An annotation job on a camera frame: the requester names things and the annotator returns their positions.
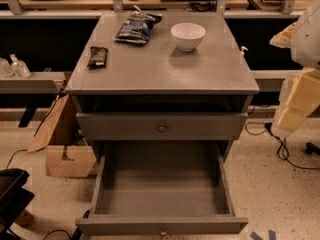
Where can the grey top drawer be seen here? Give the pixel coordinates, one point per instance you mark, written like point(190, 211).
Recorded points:
point(137, 126)

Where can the clear sanitizer bottle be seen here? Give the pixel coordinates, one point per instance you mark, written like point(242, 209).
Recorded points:
point(5, 68)
point(19, 67)

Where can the grey wooden drawer cabinet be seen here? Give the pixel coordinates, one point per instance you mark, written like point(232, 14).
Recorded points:
point(159, 77)

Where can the yellowish padded gripper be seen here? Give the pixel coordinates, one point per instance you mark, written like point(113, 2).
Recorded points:
point(307, 39)

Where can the white ceramic bowl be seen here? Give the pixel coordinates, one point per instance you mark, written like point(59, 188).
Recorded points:
point(187, 36)

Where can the blue chip bag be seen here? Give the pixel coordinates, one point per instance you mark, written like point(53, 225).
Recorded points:
point(137, 28)

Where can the dark snack bar wrapper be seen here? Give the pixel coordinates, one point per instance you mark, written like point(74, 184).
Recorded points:
point(98, 57)

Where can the black chair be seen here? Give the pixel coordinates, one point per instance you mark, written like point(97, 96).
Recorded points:
point(13, 199)

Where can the grey drawer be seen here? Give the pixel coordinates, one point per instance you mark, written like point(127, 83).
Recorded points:
point(161, 188)
point(137, 126)

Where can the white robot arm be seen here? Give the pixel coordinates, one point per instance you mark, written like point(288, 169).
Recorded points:
point(303, 38)

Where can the black chair base leg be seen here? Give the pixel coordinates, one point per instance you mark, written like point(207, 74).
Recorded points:
point(311, 148)

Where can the brown cardboard box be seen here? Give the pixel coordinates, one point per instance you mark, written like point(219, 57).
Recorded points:
point(58, 135)

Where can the small white pump bottle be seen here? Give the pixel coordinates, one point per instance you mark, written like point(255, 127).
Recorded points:
point(243, 50)

